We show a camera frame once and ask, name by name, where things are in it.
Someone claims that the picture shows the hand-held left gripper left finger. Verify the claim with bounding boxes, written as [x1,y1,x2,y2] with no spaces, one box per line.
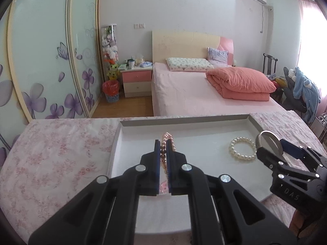
[28,140,160,245]

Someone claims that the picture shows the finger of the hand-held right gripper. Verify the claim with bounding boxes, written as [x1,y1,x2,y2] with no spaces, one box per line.
[279,139,327,174]
[256,145,320,182]

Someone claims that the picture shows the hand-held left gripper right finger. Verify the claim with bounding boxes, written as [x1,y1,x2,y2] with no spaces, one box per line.
[166,138,299,245]

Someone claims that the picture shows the pink bead bracelet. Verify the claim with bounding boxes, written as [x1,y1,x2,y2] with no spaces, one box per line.
[159,132,177,194]

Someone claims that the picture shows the grey cardboard tray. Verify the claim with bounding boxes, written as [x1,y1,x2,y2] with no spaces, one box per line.
[106,114,292,235]

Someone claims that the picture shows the person's right forearm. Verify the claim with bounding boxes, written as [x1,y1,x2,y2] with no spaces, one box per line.
[289,206,307,235]

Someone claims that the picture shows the grey chair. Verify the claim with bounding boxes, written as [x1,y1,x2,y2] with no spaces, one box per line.
[281,66,308,113]

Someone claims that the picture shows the blue fleece garment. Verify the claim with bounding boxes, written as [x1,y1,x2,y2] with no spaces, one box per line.
[292,67,321,123]

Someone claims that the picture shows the pink bed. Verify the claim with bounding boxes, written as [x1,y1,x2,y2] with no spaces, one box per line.
[151,62,289,118]

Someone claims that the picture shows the folded orange quilt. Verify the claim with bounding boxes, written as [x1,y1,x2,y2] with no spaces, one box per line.
[206,66,277,101]

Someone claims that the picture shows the pink and white nightstand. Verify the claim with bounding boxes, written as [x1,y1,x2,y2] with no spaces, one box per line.
[120,65,153,98]

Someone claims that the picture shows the dark wooden chair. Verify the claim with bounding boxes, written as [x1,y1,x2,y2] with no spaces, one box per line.
[263,53,278,75]

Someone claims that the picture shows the pink floral tablecloth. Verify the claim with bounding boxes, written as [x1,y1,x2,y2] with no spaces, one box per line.
[0,111,327,245]

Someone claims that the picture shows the floral white pillow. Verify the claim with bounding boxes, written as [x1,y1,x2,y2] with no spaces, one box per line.
[166,57,215,72]

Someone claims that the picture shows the purple pillow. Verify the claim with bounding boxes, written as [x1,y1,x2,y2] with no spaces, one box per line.
[207,47,229,65]

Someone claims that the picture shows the pink curtain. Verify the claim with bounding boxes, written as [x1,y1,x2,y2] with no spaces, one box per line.
[298,0,327,113]

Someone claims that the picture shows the cream and pink headboard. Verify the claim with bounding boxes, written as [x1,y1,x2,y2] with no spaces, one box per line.
[152,30,234,67]

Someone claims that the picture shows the clear tube of plush toys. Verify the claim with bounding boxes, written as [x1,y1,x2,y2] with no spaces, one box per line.
[101,24,120,81]

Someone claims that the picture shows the flower print sliding wardrobe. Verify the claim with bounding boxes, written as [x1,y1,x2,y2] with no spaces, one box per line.
[0,0,105,159]

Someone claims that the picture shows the white pearl bracelet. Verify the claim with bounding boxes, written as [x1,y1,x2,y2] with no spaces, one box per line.
[228,136,256,162]

